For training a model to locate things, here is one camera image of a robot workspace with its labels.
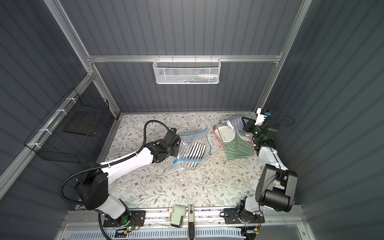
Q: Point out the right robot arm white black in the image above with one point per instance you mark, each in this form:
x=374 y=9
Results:
x=277 y=184

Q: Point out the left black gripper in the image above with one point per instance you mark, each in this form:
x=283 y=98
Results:
x=176 y=142

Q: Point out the black striped folded garment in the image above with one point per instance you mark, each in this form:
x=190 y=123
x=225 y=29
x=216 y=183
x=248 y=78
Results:
x=192 y=154

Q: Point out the clear vacuum bag blue zipper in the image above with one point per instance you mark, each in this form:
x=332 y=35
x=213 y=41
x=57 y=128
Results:
x=153 y=152

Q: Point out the pale green box on rail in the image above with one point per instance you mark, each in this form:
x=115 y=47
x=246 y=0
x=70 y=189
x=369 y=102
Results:
x=176 y=215

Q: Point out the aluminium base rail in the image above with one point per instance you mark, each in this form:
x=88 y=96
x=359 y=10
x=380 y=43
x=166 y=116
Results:
x=84 y=225

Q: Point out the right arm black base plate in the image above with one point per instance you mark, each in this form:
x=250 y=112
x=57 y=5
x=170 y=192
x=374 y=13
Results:
x=233 y=216

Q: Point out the white wire wall basket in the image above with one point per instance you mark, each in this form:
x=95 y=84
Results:
x=183 y=72

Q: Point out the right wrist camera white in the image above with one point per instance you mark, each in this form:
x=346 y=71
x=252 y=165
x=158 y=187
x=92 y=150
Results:
x=262 y=115

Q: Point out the green striped garment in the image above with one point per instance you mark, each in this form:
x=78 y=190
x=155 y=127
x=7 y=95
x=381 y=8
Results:
x=240 y=146

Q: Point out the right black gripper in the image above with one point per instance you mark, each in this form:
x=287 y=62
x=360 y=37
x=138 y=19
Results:
x=250 y=125

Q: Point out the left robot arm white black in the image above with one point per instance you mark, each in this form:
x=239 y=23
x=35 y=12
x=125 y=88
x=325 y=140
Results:
x=94 y=188

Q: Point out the white glue bottle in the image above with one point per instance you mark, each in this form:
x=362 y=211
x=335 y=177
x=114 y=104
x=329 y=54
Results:
x=208 y=77

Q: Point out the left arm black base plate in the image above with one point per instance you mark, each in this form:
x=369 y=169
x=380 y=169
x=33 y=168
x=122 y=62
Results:
x=129 y=220

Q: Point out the black handle on rail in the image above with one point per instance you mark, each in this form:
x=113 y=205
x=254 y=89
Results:
x=191 y=223

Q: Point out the black wire wall basket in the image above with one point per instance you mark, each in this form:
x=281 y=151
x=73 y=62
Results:
x=74 y=133

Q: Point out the navy striped garment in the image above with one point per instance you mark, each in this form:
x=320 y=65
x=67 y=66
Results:
x=237 y=122

